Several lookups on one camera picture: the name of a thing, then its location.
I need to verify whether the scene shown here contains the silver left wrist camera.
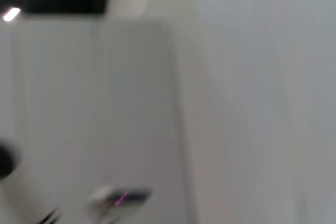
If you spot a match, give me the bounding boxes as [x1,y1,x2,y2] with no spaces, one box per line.
[86,185,153,217]

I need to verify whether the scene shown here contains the white ceiling light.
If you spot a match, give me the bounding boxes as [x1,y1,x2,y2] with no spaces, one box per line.
[2,7,21,22]

